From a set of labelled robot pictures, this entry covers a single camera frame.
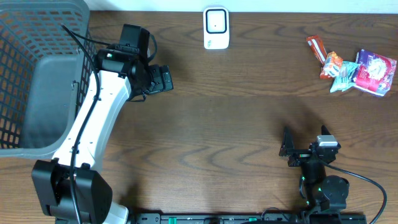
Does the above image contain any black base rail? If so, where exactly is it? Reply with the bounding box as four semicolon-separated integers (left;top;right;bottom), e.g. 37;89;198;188
127;212;368;224

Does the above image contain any orange snack bar wrapper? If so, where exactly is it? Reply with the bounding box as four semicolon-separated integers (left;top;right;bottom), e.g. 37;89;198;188
306;35;332;80

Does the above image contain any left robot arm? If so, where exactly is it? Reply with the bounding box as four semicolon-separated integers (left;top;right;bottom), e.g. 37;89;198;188
32;47;173;223

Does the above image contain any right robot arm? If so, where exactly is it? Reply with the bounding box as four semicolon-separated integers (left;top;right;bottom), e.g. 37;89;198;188
279;125;349;223

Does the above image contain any white barcode scanner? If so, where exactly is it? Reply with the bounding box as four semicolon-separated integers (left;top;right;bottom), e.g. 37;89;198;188
203;7;230;50

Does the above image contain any purple red tissue pack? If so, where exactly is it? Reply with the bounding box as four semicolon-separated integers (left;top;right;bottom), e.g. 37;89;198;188
352;49;397;97

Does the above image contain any grey plastic mesh basket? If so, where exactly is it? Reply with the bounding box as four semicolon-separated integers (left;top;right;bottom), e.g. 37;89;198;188
1;0;96;159

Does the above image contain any teal snack wrapper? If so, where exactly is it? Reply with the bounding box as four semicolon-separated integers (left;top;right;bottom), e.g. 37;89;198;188
330;61;359;93

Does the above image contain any small orange box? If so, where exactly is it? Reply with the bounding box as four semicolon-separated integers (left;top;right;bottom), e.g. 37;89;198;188
323;52;343;78

